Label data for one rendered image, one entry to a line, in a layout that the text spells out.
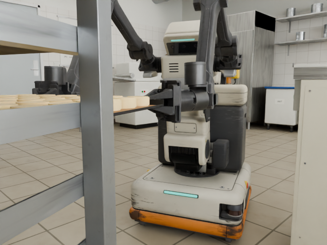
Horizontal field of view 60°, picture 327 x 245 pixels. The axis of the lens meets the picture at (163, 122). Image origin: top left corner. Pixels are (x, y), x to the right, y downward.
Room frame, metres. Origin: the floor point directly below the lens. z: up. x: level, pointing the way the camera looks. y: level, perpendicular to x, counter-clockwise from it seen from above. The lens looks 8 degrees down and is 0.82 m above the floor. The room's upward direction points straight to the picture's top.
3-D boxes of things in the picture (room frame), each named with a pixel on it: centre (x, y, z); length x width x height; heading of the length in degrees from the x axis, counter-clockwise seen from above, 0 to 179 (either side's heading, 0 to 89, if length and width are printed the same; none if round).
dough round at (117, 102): (0.50, 0.10, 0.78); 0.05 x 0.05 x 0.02
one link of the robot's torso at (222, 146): (1.54, -0.20, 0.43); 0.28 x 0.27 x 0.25; 69
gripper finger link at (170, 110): (0.67, 0.02, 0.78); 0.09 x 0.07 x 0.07; 129
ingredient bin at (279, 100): (5.06, -2.18, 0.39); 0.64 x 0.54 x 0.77; 138
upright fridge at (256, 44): (5.74, -1.31, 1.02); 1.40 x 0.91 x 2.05; 45
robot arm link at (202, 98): (0.75, -0.08, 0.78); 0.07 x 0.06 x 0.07; 129
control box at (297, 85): (1.35, -0.66, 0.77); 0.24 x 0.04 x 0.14; 146
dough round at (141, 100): (0.61, 0.06, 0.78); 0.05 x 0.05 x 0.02
